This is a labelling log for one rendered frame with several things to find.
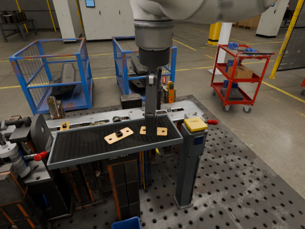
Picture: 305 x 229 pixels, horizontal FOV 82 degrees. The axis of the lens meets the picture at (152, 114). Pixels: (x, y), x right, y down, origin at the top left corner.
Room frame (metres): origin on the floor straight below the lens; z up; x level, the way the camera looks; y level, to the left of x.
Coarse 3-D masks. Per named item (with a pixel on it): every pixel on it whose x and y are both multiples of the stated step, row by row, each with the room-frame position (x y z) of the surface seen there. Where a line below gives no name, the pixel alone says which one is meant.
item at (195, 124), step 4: (184, 120) 0.50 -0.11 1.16; (188, 120) 0.50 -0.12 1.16; (192, 120) 0.50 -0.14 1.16; (196, 120) 0.50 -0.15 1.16; (200, 120) 0.50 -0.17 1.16; (188, 124) 0.47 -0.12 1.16; (192, 124) 0.47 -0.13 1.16; (196, 124) 0.47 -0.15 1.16; (200, 124) 0.47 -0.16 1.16; (204, 124) 0.47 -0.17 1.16; (188, 128) 0.47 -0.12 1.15; (192, 128) 0.45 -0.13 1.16; (196, 128) 0.45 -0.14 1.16; (200, 128) 0.46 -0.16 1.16; (204, 128) 0.46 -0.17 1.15
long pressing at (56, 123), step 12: (132, 108) 0.85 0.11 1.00; (144, 108) 0.85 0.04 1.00; (180, 108) 0.85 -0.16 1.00; (192, 108) 0.85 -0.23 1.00; (48, 120) 0.73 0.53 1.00; (60, 120) 0.73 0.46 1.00; (72, 120) 0.73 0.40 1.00; (84, 120) 0.73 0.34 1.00; (96, 120) 0.73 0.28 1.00; (180, 120) 0.73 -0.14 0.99; (0, 132) 0.63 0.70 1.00
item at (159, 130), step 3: (144, 126) 0.46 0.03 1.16; (141, 129) 0.44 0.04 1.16; (144, 129) 0.44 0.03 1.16; (159, 129) 0.44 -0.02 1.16; (162, 129) 0.44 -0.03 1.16; (165, 129) 0.44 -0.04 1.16; (141, 132) 0.43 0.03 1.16; (144, 132) 0.43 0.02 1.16; (159, 132) 0.43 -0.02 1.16; (162, 132) 0.43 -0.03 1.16; (165, 132) 0.43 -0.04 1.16; (159, 135) 0.42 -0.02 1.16; (162, 135) 0.41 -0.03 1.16; (165, 135) 0.41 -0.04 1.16
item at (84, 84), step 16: (80, 48) 2.58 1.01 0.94; (16, 64) 2.11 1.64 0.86; (64, 64) 3.17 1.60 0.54; (80, 64) 2.29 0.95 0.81; (32, 80) 2.44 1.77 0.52; (64, 80) 2.48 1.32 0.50; (80, 80) 2.65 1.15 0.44; (48, 96) 2.40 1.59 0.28; (64, 96) 2.63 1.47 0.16; (80, 96) 2.61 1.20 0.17; (32, 112) 2.09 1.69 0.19; (48, 112) 2.14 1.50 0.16
